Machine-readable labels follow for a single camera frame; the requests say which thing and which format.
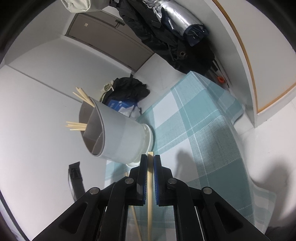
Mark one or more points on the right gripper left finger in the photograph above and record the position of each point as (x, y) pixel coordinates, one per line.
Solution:
(129, 191)

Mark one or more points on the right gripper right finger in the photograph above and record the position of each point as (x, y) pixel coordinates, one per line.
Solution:
(184, 200)

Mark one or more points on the wooden chopstick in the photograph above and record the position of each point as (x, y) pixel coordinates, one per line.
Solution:
(81, 92)
(150, 178)
(76, 127)
(82, 98)
(136, 223)
(76, 124)

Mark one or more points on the white shoulder bag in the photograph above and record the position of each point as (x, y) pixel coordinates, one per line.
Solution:
(85, 6)

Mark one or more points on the white utensil holder cup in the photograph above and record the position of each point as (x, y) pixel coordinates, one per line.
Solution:
(113, 136)

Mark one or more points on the teal plaid placemat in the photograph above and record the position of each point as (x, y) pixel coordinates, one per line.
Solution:
(194, 135)

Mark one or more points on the grey plastic parcel bag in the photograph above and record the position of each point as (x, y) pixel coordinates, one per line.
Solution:
(132, 112)

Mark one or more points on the blue cardboard box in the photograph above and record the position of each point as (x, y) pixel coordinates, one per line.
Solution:
(116, 104)

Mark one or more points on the beige garment on pile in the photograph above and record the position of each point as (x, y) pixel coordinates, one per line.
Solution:
(108, 87)

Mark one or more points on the black clothes pile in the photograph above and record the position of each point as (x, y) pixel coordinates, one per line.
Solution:
(127, 88)

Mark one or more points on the black jacket hanging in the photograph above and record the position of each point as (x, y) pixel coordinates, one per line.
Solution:
(185, 52)

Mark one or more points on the grey door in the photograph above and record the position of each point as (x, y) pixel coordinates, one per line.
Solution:
(111, 36)

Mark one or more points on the silver folded umbrella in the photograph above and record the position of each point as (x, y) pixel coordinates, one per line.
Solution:
(179, 20)

